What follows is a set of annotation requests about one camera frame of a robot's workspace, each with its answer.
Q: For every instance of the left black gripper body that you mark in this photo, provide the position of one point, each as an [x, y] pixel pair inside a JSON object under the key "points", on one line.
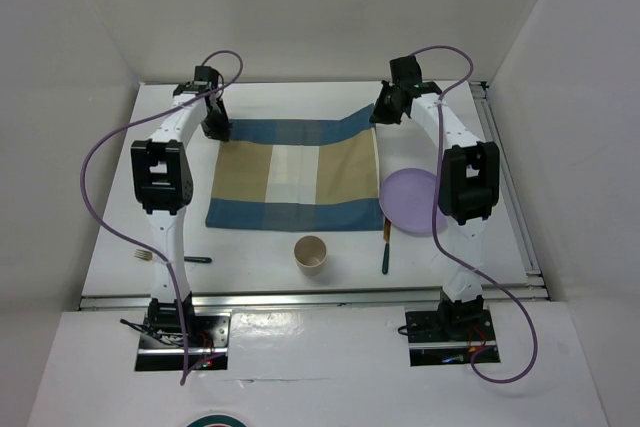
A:
{"points": [[209, 114]]}

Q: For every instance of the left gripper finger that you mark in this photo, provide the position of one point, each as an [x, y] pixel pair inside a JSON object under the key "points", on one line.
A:
{"points": [[226, 124], [212, 130]]}

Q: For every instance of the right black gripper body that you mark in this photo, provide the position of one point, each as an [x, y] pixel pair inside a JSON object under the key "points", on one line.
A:
{"points": [[392, 114]]}

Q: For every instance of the blue tan white placemat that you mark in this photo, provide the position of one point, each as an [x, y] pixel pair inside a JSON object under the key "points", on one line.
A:
{"points": [[294, 175]]}

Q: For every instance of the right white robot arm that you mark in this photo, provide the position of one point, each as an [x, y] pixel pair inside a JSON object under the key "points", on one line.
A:
{"points": [[466, 191]]}

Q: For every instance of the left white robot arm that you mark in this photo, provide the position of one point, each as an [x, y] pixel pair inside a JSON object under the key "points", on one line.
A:
{"points": [[164, 186]]}

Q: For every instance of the purple plate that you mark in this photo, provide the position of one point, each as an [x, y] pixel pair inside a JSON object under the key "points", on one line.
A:
{"points": [[406, 200]]}

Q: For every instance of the beige cup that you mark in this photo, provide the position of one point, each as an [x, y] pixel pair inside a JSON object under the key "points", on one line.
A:
{"points": [[310, 254]]}

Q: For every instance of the green round sticker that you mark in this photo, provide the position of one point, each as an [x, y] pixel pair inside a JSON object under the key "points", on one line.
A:
{"points": [[217, 420]]}

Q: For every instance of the green handled gold knife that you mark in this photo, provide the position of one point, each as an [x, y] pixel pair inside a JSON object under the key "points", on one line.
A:
{"points": [[386, 253]]}

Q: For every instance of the green handled gold fork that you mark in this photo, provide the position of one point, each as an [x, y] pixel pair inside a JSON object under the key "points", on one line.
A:
{"points": [[148, 256]]}

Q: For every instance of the front aluminium rail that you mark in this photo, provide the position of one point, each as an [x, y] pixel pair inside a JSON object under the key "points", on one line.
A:
{"points": [[277, 300]]}

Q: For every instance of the aluminium rail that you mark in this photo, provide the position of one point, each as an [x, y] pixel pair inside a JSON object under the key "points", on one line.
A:
{"points": [[535, 279], [277, 300]]}

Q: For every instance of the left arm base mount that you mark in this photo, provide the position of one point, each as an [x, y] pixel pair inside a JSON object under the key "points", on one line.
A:
{"points": [[159, 351]]}

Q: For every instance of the right aluminium rail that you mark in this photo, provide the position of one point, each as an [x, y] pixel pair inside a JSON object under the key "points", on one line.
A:
{"points": [[535, 279]]}

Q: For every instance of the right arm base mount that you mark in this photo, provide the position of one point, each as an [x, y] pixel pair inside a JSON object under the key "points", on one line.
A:
{"points": [[430, 344]]}

